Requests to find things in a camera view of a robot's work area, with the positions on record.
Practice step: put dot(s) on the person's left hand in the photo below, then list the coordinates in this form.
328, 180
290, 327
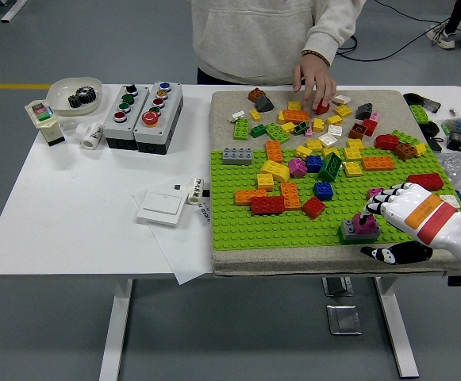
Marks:
315, 77

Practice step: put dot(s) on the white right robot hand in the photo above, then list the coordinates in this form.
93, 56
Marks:
432, 218

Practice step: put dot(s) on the red square toy brick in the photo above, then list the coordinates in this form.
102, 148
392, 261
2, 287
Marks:
370, 127
313, 207
322, 110

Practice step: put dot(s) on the long red toy brick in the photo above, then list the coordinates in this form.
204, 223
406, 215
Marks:
425, 182
267, 205

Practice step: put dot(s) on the pink square toy brick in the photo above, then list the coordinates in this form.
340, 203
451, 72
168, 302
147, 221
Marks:
371, 226
375, 193
298, 167

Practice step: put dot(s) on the long grey toy brick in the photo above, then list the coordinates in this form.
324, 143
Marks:
237, 156
347, 228

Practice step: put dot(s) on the red rounded toy brick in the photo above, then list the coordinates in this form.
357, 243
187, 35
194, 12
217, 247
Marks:
385, 142

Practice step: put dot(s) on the blue square toy brick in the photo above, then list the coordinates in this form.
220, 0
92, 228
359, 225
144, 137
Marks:
323, 191
313, 164

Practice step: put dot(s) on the person's left forearm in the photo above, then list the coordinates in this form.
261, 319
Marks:
333, 35

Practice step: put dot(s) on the small blue toy brick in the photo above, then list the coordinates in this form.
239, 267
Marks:
460, 196

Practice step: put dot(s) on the yellow square toy brick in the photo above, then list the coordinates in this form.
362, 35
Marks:
294, 106
302, 152
287, 128
343, 110
281, 118
354, 144
328, 151
313, 145
352, 154
266, 182
352, 168
334, 120

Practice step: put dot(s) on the long orange toy brick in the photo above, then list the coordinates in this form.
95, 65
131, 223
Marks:
295, 116
377, 163
250, 197

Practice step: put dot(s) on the narrow yellow toy brick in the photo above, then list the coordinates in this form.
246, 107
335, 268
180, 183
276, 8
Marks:
318, 125

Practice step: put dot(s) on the dark green hollow toy brick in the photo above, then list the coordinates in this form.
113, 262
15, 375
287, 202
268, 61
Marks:
300, 128

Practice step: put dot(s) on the small pink toy brick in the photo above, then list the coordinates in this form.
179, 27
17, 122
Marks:
374, 116
308, 132

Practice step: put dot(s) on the dark grey sloped toy brick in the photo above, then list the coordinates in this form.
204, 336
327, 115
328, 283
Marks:
263, 104
363, 111

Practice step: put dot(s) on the brown square toy brick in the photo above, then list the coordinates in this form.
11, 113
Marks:
256, 95

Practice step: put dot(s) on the white hollow toy brick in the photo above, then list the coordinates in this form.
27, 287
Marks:
328, 140

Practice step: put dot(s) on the long lime green toy brick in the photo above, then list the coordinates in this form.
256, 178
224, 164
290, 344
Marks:
277, 133

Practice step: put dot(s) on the brown hollow toy brick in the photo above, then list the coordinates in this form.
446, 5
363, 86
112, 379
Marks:
358, 131

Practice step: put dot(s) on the small yellow toy brick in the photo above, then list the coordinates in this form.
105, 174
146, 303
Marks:
420, 149
255, 115

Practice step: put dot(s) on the brown oblong toy brick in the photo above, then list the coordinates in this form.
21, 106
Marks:
404, 152

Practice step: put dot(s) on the dark green square toy brick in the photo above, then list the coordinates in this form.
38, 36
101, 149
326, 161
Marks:
258, 131

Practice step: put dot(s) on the lime green toy plate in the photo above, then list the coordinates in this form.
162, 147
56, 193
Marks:
406, 138

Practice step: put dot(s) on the orange oblong toy brick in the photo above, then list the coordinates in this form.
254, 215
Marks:
290, 196
274, 152

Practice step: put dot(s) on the white flat toy piece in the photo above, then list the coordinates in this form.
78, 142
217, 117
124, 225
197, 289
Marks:
239, 116

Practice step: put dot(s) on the yellow curved toy brick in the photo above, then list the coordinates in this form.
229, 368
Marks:
274, 170

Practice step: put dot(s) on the green toy baseplate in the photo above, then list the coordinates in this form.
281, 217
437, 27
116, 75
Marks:
254, 234

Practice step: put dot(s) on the crumpled clear plastic bag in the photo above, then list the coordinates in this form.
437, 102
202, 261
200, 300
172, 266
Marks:
460, 170

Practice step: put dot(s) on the black flat pad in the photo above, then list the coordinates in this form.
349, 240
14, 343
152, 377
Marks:
436, 143

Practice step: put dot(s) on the lime green studded plate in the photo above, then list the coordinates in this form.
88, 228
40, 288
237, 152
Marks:
419, 114

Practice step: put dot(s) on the small metal screw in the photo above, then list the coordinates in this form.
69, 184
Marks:
452, 110

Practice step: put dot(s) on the dark clear rectangular block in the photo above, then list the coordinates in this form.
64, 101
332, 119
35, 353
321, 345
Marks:
430, 105

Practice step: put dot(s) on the white table leg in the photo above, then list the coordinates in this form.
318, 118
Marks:
115, 329
398, 329

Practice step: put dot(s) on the metal floor socket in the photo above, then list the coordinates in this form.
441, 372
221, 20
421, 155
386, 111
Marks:
343, 319

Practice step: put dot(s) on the bystander person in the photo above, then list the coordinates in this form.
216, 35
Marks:
446, 39

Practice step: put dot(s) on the white labelled tube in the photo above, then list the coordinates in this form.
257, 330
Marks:
195, 190

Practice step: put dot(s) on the grey emergency-stop control box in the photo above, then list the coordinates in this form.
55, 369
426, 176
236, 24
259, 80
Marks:
156, 131

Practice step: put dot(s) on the printed paper label strip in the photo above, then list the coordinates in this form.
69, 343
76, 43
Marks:
205, 214

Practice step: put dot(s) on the grey four-button control box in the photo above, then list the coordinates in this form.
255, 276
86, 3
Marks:
125, 127

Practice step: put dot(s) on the white paper sheet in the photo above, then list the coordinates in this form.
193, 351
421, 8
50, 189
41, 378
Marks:
182, 254

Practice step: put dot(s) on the white pipe tee fitting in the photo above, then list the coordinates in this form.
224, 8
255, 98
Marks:
91, 137

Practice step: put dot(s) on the black metal gear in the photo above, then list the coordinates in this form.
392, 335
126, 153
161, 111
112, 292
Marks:
82, 97

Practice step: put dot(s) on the white shallow bowl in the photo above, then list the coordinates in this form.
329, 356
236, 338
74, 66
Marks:
61, 99

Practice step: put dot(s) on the white background desk foot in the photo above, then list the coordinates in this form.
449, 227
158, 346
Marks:
14, 10

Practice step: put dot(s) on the white wall switch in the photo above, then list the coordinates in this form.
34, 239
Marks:
160, 208

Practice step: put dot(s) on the white red-green pushbutton switch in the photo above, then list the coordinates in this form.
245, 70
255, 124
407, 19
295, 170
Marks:
45, 119

